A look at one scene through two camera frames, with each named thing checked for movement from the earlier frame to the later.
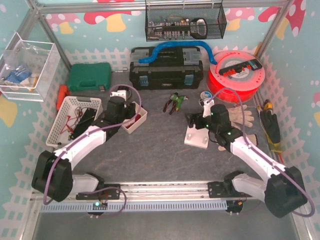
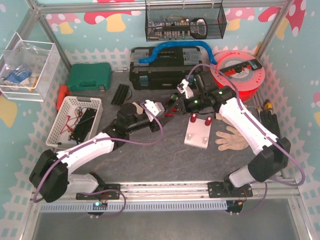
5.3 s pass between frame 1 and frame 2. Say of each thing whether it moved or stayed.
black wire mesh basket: stayed
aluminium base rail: stayed
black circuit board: stayed
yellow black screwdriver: stayed
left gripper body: moved
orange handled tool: stayed
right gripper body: moved
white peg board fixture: stayed
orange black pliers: moved
